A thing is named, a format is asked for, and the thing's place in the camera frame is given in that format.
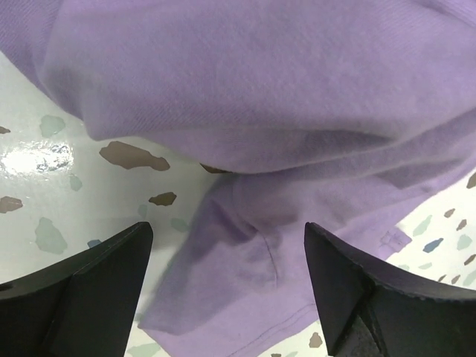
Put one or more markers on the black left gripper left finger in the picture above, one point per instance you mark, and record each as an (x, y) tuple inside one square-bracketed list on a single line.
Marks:
[(82, 306)]

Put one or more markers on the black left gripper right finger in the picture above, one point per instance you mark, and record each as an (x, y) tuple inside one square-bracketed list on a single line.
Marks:
[(368, 307)]

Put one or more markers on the purple t-shirt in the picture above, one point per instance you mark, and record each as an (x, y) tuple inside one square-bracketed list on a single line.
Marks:
[(349, 114)]

